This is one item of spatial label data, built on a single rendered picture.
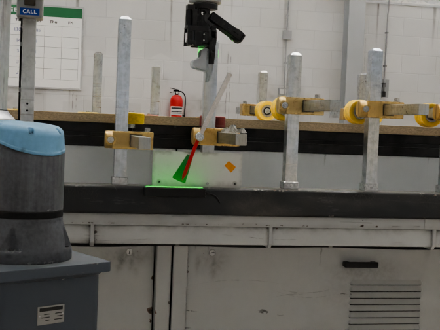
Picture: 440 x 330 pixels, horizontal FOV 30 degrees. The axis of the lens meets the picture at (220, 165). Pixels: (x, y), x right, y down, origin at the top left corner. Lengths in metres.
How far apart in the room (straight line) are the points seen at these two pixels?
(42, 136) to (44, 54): 7.90
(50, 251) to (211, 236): 0.86
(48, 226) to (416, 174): 1.49
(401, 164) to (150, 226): 0.89
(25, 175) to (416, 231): 1.37
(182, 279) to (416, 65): 8.08
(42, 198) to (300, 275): 1.29
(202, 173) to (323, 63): 7.73
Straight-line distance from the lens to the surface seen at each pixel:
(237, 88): 9.73
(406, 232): 2.59
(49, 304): 1.63
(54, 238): 1.65
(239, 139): 2.13
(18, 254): 1.62
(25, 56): 2.33
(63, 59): 9.52
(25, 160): 1.62
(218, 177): 2.36
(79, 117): 2.53
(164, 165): 2.34
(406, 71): 10.40
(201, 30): 2.27
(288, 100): 2.40
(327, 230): 2.50
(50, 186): 1.64
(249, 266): 2.69
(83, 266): 1.64
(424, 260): 2.89
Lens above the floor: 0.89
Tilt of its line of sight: 3 degrees down
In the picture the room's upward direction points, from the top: 2 degrees clockwise
